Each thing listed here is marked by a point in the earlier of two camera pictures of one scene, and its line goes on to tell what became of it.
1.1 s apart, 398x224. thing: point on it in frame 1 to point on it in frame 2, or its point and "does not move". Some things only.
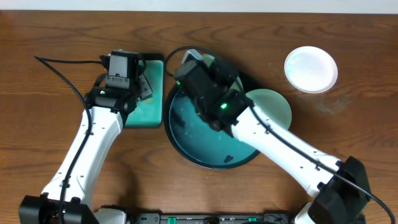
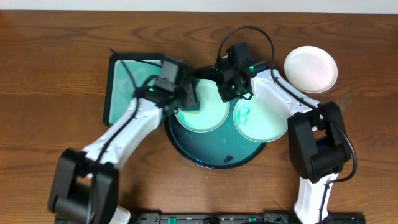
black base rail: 210,218 does not move
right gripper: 221,68 to 226,95
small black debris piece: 228,158 does not move
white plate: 311,69 does not move
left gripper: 144,88 to 189,94
